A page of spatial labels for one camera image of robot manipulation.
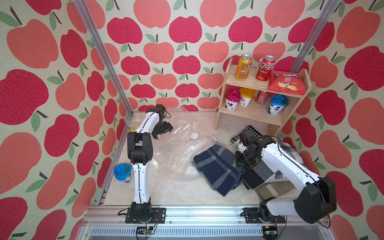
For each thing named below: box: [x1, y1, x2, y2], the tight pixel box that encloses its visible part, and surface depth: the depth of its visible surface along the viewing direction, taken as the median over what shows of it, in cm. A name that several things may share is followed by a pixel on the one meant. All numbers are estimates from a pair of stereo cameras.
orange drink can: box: [235, 54, 253, 81], surface depth 73 cm
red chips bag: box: [268, 70, 306, 95], surface depth 72 cm
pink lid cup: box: [224, 90, 242, 112], surface depth 90 cm
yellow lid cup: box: [239, 88, 256, 108], surface depth 91 cm
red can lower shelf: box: [255, 90, 268, 105], surface depth 95 cm
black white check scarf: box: [242, 158, 275, 190], surface depth 80 cm
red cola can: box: [255, 55, 276, 82], surface depth 72 cm
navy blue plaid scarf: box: [191, 145, 245, 197], surface depth 88 cm
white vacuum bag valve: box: [190, 132, 199, 140], surface depth 104 cm
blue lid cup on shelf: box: [267, 94, 289, 115], surface depth 87 cm
